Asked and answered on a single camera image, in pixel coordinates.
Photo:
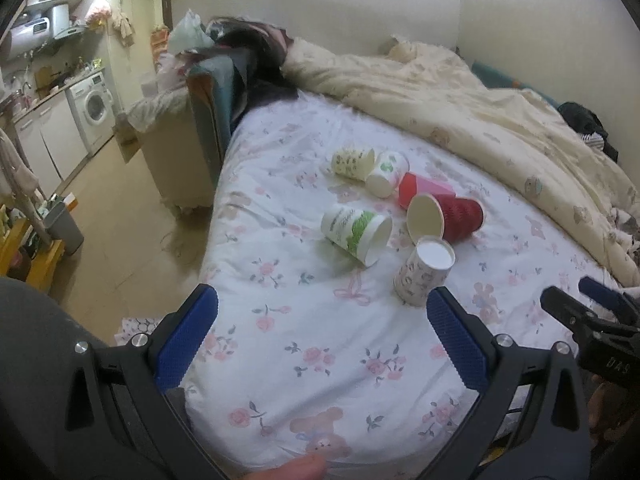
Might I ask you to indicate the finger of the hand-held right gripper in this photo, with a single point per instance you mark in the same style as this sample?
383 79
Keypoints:
565 306
602 291

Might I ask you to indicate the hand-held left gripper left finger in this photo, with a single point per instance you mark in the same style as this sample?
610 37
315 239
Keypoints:
184 342

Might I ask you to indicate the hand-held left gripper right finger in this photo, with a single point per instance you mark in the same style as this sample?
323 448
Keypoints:
457 342

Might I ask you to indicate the white cup with grey pattern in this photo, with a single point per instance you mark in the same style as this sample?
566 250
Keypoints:
422 272

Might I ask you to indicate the red ribbed cup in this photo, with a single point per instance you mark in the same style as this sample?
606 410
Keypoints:
447 217

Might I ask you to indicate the white cup with green label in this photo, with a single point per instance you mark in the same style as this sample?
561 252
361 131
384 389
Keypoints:
356 232

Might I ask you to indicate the pink cup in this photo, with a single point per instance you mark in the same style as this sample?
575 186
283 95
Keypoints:
425 189

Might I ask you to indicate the white cup with green print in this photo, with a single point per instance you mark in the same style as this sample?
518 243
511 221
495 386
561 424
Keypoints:
387 174

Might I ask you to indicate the pale yellow patterned cup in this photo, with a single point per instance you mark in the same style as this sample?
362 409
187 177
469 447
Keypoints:
352 162

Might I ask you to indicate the person's right hand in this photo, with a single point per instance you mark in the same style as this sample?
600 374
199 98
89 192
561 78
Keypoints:
600 410

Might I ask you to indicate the person's left hand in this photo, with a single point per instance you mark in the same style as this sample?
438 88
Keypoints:
287 472

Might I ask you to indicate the yellow stool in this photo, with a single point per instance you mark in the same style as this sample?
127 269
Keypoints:
42 265

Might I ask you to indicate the grey trash bin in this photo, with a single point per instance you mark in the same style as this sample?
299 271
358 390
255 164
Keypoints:
64 227

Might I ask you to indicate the black garment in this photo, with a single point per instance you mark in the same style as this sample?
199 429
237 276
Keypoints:
585 120

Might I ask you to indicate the cardboard box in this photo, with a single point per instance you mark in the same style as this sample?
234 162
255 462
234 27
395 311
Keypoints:
127 137

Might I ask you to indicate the cream printed duvet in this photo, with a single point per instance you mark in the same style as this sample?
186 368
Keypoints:
475 110

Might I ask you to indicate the teal bed headboard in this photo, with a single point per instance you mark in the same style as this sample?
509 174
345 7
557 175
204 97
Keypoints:
212 110

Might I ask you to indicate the white kitchen cabinet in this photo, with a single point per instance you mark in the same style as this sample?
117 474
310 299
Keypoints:
42 142

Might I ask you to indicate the white washing machine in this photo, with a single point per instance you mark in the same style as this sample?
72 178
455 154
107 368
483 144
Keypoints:
92 107

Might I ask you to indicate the dark clothes pile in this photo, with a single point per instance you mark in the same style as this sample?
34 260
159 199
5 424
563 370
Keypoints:
255 55

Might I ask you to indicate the white plastic bag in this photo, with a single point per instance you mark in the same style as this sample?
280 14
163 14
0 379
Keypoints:
189 35

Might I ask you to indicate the beige hanging garment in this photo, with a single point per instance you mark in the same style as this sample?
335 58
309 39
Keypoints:
122 22

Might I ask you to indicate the range hood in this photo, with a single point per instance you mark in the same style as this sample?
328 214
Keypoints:
67 33

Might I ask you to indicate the pink hanging cloth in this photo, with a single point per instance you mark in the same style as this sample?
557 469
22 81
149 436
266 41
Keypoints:
99 14

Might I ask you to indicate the white water heater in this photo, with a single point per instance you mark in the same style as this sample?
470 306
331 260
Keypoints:
37 30

